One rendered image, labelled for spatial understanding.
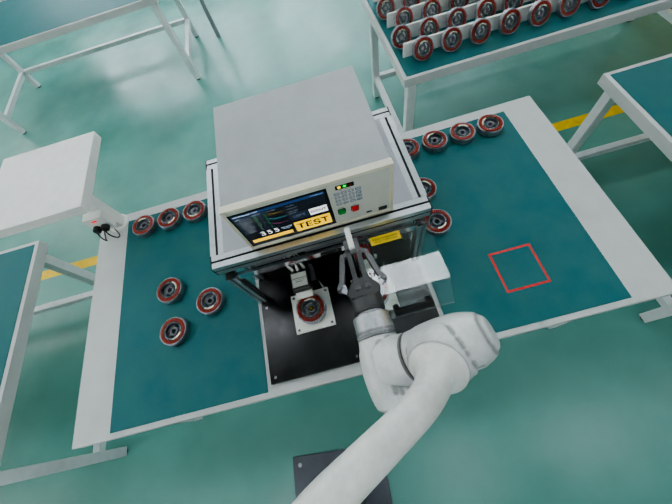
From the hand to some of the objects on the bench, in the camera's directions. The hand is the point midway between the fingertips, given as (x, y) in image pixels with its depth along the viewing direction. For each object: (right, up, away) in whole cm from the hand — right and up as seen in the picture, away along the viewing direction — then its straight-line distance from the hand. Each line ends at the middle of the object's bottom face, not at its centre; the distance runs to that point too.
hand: (349, 240), depth 81 cm
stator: (-74, -20, +52) cm, 92 cm away
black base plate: (-1, -22, +38) cm, 44 cm away
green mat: (+57, +14, +45) cm, 74 cm away
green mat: (-68, -21, +51) cm, 87 cm away
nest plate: (-12, -26, +36) cm, 46 cm away
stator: (-55, -24, +46) cm, 76 cm away
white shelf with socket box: (-100, +3, +67) cm, 121 cm away
